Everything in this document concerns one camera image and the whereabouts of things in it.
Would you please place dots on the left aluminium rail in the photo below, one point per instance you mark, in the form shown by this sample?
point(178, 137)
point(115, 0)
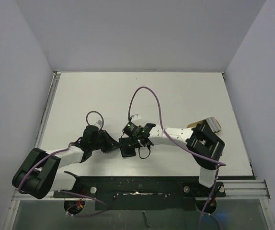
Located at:
point(45, 116)

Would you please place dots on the right aluminium rail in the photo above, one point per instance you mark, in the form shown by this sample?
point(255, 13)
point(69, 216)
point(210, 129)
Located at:
point(246, 189)

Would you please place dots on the aluminium rail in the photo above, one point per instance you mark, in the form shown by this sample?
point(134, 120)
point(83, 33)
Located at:
point(45, 116)
point(246, 189)

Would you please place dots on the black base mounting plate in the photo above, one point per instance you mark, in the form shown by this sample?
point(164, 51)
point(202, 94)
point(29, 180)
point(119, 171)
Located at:
point(145, 193)

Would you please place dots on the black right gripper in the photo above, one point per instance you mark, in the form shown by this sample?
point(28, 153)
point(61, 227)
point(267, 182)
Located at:
point(130, 143)

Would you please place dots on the black leather card holder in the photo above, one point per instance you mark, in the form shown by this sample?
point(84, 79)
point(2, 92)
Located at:
point(128, 152)

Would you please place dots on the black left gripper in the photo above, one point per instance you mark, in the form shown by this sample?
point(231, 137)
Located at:
point(110, 143)

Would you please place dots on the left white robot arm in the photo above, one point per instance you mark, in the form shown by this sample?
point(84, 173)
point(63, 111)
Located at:
point(41, 173)

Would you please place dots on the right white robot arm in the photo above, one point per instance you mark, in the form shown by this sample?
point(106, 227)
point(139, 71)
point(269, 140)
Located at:
point(200, 141)

